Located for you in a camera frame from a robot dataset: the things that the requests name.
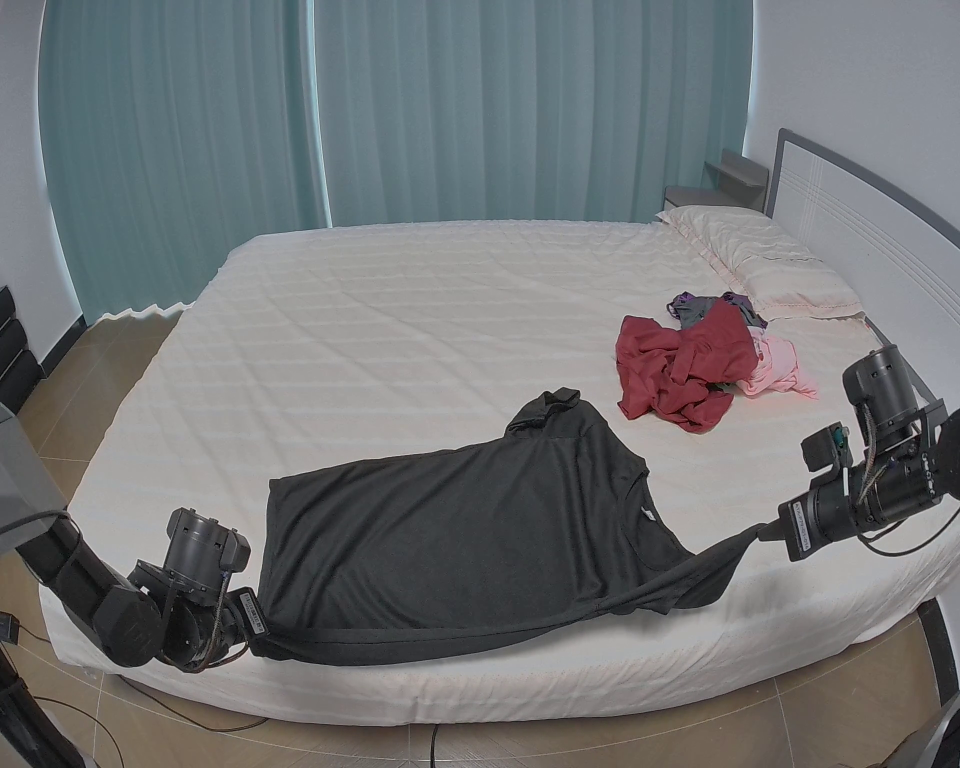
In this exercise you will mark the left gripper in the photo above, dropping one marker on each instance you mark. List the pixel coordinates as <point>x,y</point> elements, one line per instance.
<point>236,630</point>

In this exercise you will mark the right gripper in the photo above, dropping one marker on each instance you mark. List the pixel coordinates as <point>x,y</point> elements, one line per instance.
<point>825,514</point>

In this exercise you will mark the black T-shirt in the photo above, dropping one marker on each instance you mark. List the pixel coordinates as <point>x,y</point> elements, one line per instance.
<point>450,540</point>

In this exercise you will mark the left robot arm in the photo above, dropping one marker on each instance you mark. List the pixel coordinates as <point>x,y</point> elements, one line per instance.
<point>82,577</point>

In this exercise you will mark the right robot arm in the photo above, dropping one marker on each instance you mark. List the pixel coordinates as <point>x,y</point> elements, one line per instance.
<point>885,390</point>

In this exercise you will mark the bed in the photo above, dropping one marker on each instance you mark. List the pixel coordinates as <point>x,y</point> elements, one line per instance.
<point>420,315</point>

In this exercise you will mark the pink garment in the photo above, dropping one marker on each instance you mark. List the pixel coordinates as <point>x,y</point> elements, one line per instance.
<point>780,371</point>

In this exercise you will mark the dark red garment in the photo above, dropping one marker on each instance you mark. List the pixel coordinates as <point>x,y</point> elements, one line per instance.
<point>675,367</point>

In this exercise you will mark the grey purple garment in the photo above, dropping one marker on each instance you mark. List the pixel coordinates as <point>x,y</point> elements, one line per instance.
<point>701,306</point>

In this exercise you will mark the cream pillow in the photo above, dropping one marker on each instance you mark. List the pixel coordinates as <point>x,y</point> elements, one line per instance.
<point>765,259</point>

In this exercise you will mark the grey bedside table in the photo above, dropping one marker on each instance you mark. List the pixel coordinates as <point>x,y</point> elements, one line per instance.
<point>712,196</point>

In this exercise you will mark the blue-green curtain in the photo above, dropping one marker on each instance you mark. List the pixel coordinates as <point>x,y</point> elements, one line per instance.
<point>525,105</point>
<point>180,150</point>

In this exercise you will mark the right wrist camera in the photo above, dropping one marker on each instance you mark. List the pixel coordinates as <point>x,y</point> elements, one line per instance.
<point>823,450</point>

